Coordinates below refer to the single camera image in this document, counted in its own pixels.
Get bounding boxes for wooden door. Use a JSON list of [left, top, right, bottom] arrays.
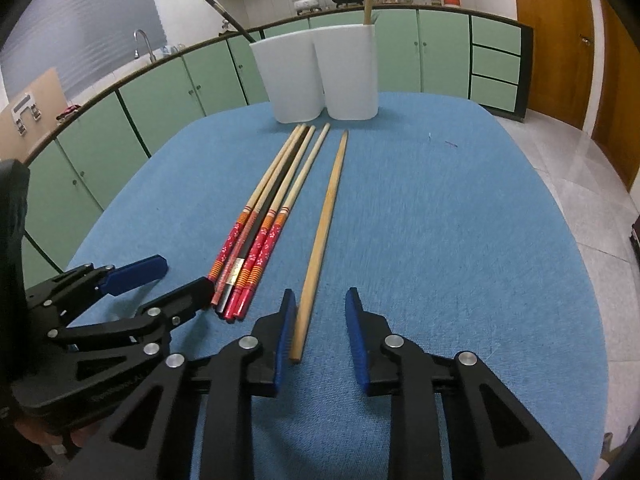
[[510, 0, 596, 131], [592, 0, 640, 193]]

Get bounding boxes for brown cardboard sheet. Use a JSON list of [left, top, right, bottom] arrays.
[[0, 69, 68, 161]]

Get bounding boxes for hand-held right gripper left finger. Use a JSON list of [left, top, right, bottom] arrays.
[[62, 287, 301, 480]]

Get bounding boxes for grey window blind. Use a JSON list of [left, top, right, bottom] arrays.
[[0, 0, 166, 106]]

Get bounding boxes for metal bracket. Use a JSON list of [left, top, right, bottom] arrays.
[[10, 92, 42, 137]]

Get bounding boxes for person's left hand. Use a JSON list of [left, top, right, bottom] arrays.
[[12, 407, 108, 456]]

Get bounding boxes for white double utensil holder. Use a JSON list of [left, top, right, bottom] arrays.
[[249, 24, 379, 124]]

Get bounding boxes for metal sink faucet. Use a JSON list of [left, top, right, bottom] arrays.
[[133, 29, 157, 65]]

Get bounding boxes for blue tablecloth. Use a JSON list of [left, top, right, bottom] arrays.
[[65, 91, 608, 480]]

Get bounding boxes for black chopstick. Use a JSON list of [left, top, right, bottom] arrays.
[[203, 0, 257, 43], [217, 125, 309, 313]]

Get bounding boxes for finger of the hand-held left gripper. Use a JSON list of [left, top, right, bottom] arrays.
[[47, 277, 217, 358], [25, 255, 168, 331]]

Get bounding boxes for red patterned chopstick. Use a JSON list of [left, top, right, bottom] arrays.
[[235, 123, 332, 321], [223, 126, 317, 322], [207, 124, 304, 283]]

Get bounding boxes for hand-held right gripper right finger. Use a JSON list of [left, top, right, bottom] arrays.
[[344, 287, 583, 480]]

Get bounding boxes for green lower kitchen cabinets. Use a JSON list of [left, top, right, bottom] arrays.
[[0, 4, 535, 281]]

